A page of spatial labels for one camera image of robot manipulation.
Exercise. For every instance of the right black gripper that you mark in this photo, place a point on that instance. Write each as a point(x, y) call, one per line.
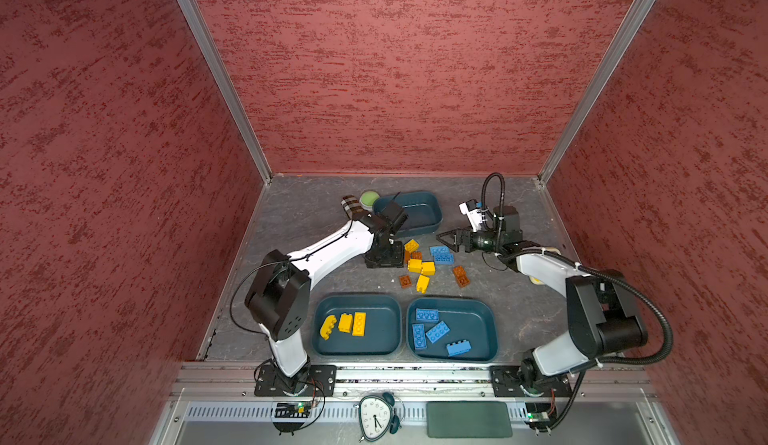
point(458, 235)

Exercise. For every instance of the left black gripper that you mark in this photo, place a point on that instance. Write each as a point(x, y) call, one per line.
point(395, 261)

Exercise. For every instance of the blue brick thin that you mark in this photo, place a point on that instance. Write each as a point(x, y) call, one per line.
point(427, 315)

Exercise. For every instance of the yellow brick tall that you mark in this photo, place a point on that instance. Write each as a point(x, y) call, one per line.
point(359, 323)

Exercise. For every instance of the blue brick long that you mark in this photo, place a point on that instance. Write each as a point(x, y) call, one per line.
point(419, 336)

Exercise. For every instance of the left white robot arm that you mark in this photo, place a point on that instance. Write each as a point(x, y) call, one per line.
point(279, 295)

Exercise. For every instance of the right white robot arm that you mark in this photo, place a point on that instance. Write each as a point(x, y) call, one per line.
point(603, 318)

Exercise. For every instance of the brown brick right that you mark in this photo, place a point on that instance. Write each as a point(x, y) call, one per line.
point(461, 276)

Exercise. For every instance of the yellow brick bottom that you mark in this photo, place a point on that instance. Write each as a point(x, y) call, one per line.
point(422, 284)

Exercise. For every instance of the back teal bin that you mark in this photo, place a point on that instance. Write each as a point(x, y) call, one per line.
point(424, 214)

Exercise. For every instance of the teal bin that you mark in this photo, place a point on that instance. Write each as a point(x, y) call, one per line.
point(424, 214)
point(383, 333)
point(468, 319)

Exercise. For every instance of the green round ball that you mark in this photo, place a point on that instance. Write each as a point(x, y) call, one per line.
point(368, 199)

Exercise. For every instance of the front right teal bin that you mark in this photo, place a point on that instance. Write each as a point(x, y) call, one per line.
point(468, 319)

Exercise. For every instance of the front left teal bin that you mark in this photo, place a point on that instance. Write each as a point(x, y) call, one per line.
point(383, 333)

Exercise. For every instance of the white analog clock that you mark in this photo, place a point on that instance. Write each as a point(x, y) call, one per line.
point(377, 416)

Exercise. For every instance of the dark green pad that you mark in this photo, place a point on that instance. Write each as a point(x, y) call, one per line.
point(468, 420)

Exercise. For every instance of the left controller board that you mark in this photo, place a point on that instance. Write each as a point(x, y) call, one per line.
point(294, 411)

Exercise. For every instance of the controller board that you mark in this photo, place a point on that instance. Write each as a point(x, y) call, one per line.
point(536, 412)
point(294, 411)

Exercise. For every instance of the right controller board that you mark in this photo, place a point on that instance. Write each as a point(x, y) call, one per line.
point(536, 412)

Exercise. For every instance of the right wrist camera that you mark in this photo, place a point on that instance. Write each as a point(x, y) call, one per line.
point(476, 213)

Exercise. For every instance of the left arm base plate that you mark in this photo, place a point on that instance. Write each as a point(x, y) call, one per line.
point(311, 380)

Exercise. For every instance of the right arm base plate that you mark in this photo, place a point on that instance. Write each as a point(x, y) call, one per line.
point(525, 381)

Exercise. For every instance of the aluminium front rail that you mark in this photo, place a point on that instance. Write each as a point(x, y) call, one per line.
point(407, 381)

